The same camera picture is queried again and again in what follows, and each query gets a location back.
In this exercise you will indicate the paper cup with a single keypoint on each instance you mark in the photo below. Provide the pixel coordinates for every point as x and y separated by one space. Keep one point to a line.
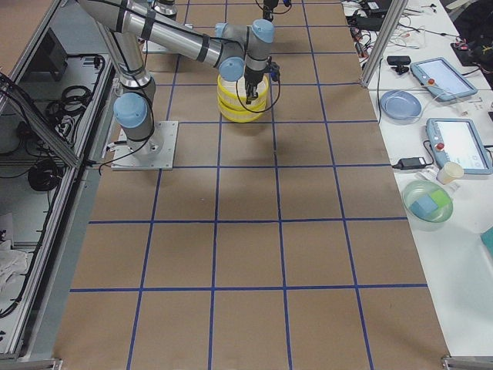
450 172

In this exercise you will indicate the black webcam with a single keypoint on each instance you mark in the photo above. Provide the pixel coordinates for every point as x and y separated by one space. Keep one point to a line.
399 63

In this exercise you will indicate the far teach pendant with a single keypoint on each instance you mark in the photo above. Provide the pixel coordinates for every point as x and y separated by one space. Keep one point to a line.
441 79

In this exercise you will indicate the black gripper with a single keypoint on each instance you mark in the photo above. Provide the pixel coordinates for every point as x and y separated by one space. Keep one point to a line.
269 3
252 77

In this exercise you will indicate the near teach pendant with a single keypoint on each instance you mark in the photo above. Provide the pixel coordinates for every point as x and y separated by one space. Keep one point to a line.
458 141

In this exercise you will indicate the aluminium frame post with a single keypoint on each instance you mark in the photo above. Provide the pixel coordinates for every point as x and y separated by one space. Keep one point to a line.
387 29

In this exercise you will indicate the teach pendant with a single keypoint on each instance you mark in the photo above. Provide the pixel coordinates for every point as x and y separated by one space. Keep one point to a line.
458 141
441 79

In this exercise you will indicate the black power adapter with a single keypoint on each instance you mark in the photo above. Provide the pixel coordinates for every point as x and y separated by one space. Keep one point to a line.
411 163

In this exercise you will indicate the white cloth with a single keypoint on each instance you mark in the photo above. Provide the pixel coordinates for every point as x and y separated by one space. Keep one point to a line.
13 263

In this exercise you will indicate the green bowl with sponges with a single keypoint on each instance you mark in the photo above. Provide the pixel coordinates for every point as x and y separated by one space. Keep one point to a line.
428 204

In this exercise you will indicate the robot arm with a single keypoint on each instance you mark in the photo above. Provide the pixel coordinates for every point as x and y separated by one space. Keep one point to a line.
236 51

